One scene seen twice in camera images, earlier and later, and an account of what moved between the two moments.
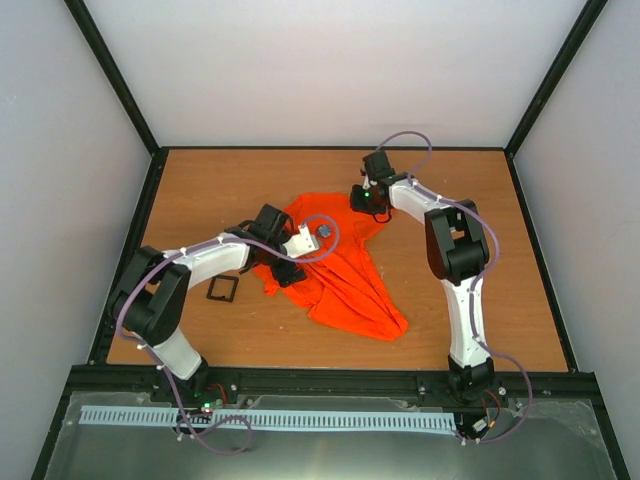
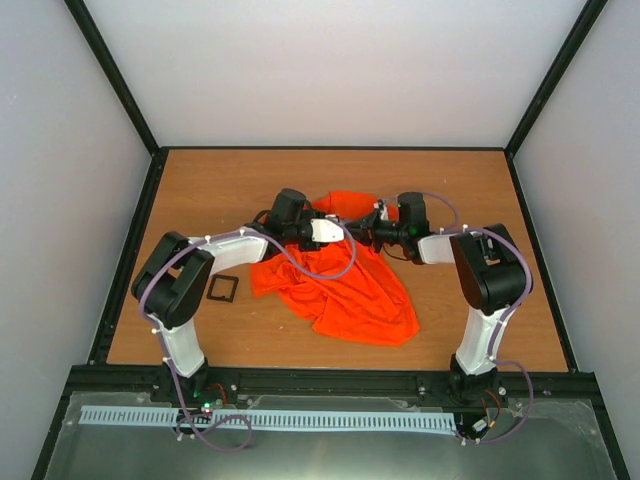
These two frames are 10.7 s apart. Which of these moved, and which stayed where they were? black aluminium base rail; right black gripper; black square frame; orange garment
Moved: orange garment; right black gripper
Stayed: black square frame; black aluminium base rail
